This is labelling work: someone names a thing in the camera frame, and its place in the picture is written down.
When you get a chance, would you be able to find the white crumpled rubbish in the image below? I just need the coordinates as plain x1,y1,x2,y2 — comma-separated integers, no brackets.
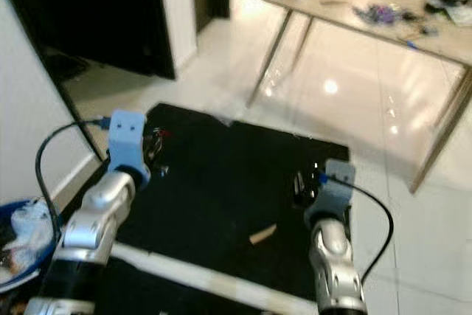
6,201,54,275

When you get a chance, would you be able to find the blue rubbish bin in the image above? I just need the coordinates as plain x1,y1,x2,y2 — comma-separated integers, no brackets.
0,197,57,294

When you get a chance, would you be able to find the brown cardboard scrap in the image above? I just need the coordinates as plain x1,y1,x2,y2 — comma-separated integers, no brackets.
249,224,278,246

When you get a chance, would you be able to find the black floor mat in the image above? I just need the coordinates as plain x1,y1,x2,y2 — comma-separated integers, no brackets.
11,102,352,315

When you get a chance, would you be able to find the wooden table with metal legs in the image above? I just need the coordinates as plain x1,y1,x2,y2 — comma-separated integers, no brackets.
246,0,472,196

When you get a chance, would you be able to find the crushed blue drink can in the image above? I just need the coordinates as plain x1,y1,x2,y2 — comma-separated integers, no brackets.
354,4,408,25

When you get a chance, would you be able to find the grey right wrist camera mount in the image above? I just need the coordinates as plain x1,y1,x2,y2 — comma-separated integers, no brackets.
308,158,357,221

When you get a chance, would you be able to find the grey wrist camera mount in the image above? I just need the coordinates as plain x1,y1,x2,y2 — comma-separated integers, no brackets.
308,158,357,221
108,109,150,176

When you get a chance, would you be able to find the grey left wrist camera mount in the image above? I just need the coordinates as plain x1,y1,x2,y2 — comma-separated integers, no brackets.
108,109,150,176

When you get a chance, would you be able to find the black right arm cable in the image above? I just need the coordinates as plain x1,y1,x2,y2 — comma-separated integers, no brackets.
319,172,396,286

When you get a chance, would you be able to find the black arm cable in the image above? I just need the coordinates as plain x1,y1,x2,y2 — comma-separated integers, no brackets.
34,119,113,243
319,172,396,286

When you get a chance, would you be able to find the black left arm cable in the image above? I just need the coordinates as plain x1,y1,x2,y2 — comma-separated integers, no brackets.
34,119,113,243

